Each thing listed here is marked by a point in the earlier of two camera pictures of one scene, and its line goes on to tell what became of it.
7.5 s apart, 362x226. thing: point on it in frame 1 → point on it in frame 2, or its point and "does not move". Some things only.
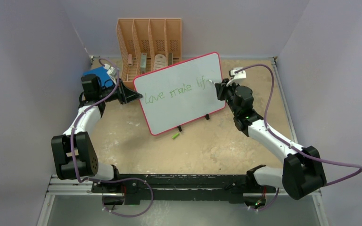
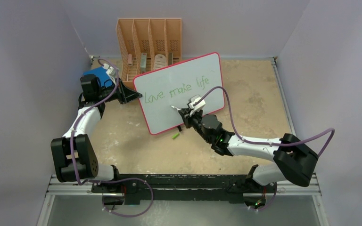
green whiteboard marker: [210, 81] → [175, 108]
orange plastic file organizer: [148, 45] does not move
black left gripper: [124, 94] does not move
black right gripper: [221, 88] → [187, 118]
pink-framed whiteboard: [178, 94] does not move
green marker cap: [175, 135] does not move
